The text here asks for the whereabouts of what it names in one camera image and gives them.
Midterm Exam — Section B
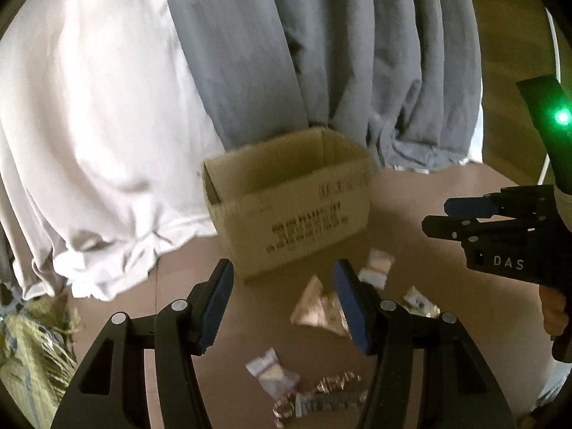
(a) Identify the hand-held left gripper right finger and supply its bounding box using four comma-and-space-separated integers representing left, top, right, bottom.
333, 258, 521, 429

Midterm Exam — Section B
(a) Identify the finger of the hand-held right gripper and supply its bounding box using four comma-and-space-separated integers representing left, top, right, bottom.
444, 184, 557, 222
422, 215, 538, 246

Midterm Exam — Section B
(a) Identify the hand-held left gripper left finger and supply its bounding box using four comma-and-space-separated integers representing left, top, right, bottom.
50, 258, 235, 429

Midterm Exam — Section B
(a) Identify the brown triangular snack packet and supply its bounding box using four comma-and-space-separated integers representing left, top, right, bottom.
290, 275, 354, 337

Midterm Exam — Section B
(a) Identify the white maroon-label snack packet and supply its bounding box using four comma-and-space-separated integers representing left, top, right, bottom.
357, 249, 396, 287

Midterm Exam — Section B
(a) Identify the clear orange-label wafer packet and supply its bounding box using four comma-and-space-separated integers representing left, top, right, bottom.
245, 347, 300, 399

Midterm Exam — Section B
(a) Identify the brown cardboard box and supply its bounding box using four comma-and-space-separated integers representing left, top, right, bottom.
201, 126, 373, 281

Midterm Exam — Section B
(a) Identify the person's right hand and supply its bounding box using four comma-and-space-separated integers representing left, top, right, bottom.
540, 286, 568, 337

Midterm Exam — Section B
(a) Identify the light cloth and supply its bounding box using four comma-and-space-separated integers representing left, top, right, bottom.
531, 357, 572, 414

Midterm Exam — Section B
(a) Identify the grey curtain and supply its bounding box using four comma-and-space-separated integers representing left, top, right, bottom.
158, 0, 485, 174

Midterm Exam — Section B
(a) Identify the white curtain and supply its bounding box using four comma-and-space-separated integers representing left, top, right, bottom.
0, 0, 487, 302

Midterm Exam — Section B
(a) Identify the white cable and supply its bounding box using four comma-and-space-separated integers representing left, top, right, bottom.
538, 6, 563, 185

